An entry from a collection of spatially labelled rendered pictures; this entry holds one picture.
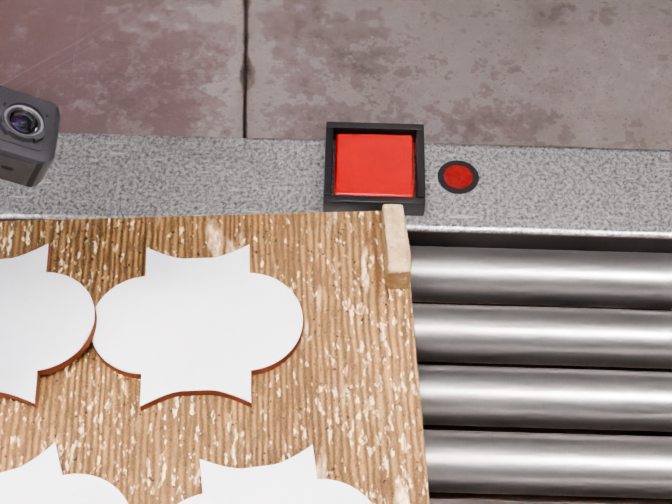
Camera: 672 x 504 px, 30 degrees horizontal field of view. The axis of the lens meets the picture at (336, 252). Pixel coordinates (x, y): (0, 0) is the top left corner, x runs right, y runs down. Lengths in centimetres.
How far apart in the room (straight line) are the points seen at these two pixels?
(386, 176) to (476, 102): 128
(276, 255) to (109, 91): 137
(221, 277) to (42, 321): 13
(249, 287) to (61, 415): 15
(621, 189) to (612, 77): 132
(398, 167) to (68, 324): 28
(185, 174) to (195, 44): 134
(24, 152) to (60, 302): 21
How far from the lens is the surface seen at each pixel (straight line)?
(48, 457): 83
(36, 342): 87
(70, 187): 98
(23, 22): 239
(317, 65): 226
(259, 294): 87
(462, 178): 97
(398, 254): 87
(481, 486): 86
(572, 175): 99
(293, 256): 90
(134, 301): 88
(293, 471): 81
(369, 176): 95
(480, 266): 92
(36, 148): 69
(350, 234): 91
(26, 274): 90
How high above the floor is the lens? 169
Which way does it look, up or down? 57 degrees down
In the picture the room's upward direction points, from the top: 2 degrees clockwise
